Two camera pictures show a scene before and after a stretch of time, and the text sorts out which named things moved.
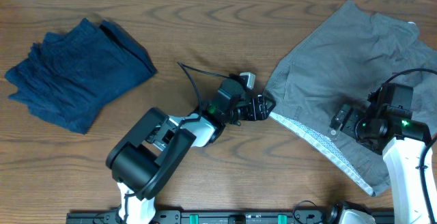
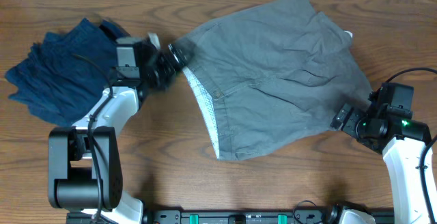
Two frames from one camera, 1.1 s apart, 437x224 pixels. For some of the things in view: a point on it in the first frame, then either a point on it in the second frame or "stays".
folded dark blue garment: x=69 y=75 stays
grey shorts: x=350 y=52 → x=268 y=75
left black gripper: x=259 y=109 → x=171 y=73
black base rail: x=218 y=217 stays
